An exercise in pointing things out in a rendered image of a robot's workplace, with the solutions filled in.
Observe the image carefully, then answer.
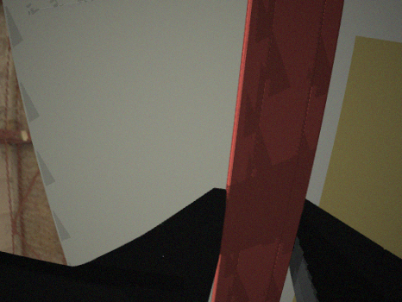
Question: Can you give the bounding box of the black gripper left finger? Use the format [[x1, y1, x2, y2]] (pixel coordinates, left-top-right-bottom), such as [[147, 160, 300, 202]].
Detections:
[[0, 188, 226, 302]]

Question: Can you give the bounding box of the pale grey flat panel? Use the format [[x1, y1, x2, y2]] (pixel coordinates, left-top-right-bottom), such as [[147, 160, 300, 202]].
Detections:
[[3, 0, 248, 267]]

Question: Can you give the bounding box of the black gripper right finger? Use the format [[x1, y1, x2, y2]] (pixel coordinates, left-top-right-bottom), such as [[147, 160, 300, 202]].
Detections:
[[290, 199, 402, 302]]

